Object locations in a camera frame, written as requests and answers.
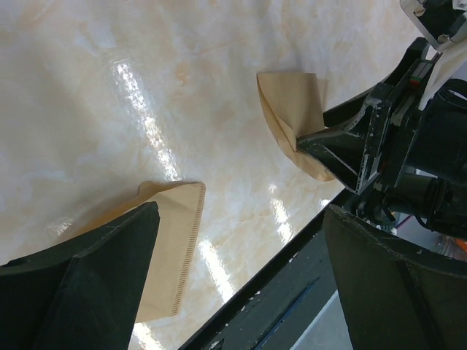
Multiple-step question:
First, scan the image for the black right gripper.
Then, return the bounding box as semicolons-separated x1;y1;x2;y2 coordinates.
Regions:
297;38;466;237

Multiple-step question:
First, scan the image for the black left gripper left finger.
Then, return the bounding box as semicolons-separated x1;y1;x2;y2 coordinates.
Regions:
1;202;160;349

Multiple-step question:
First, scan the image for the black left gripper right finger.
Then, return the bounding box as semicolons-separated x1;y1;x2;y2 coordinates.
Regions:
323;205;466;349

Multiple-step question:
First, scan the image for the brown paper filter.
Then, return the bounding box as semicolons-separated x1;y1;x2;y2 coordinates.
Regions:
257;71;335;182
54;181;206;323

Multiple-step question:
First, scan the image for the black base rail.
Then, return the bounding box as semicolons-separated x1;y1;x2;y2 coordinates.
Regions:
181;211;336;349

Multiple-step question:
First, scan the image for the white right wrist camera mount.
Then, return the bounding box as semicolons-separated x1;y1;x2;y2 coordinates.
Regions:
399;0;466;110

